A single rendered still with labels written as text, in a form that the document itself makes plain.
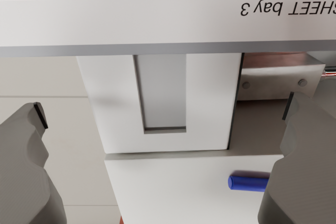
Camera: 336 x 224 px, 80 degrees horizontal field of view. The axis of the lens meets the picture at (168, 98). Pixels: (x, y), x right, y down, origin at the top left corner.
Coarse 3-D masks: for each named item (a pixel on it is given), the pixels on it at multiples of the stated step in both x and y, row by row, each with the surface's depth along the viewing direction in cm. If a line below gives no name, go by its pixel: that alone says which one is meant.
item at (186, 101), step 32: (96, 64) 11; (128, 64) 12; (160, 64) 12; (192, 64) 12; (224, 64) 12; (96, 96) 13; (128, 96) 13; (160, 96) 13; (192, 96) 13; (224, 96) 13; (128, 128) 14; (160, 128) 15; (192, 128) 14; (224, 128) 14
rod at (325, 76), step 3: (324, 69) 19; (327, 69) 19; (330, 69) 19; (333, 69) 19; (324, 72) 18; (327, 72) 19; (330, 72) 19; (333, 72) 19; (321, 75) 18; (324, 75) 18; (327, 75) 19; (330, 75) 19; (333, 75) 19; (321, 78) 19; (324, 78) 19; (327, 78) 19; (330, 78) 19; (333, 78) 19
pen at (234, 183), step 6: (228, 180) 16; (234, 180) 15; (240, 180) 15; (246, 180) 15; (252, 180) 15; (258, 180) 16; (264, 180) 16; (228, 186) 16; (234, 186) 15; (240, 186) 15; (246, 186) 15; (252, 186) 15; (258, 186) 15; (264, 186) 15
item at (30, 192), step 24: (24, 120) 9; (0, 144) 8; (24, 144) 8; (0, 168) 7; (24, 168) 7; (0, 192) 6; (24, 192) 6; (48, 192) 6; (0, 216) 5; (24, 216) 5; (48, 216) 6
